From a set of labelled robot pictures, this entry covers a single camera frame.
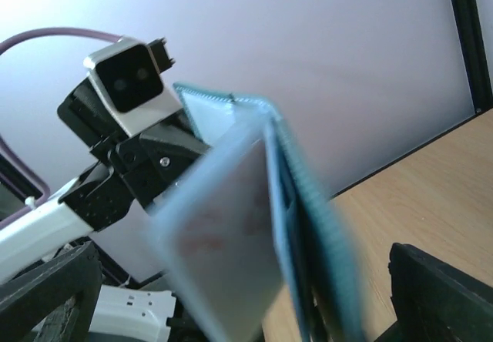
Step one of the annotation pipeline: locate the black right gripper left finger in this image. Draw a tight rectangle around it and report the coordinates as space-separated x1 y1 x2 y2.
1 242 102 341

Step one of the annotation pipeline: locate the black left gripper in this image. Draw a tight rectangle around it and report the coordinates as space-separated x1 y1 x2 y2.
61 123 209 230

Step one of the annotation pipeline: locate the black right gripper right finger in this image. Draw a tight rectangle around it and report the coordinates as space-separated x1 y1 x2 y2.
388 243 492 341

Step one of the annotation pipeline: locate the blue leather card holder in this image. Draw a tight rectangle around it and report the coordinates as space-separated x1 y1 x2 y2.
146 83 365 341

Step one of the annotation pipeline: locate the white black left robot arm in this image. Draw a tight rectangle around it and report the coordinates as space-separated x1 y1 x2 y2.
1 121 208 341

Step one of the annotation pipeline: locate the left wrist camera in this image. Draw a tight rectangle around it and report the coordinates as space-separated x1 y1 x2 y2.
57 37 182 148

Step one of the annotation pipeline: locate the black frame post right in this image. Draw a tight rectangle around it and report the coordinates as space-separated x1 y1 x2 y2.
451 0 492 114

